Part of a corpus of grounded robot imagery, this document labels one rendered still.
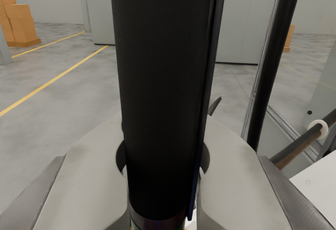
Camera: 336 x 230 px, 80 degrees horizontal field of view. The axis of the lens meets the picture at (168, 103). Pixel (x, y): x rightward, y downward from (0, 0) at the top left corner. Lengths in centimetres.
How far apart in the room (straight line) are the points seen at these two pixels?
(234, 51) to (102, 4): 444
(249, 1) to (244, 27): 59
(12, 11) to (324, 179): 819
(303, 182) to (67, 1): 1364
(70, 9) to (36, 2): 193
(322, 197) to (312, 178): 4
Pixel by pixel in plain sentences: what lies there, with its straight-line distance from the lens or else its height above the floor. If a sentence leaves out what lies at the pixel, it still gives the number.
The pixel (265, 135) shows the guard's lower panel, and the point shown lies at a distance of 149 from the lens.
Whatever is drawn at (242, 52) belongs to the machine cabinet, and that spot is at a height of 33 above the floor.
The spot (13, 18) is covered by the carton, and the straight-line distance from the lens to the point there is 835.
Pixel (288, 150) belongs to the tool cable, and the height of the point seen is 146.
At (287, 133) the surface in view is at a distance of 130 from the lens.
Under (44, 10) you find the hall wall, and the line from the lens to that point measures 1455.
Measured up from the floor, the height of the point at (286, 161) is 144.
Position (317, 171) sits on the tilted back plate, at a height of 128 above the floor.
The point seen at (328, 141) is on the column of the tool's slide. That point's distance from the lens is 84.
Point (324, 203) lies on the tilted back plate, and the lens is 56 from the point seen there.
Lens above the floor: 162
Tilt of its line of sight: 28 degrees down
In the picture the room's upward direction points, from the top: 2 degrees clockwise
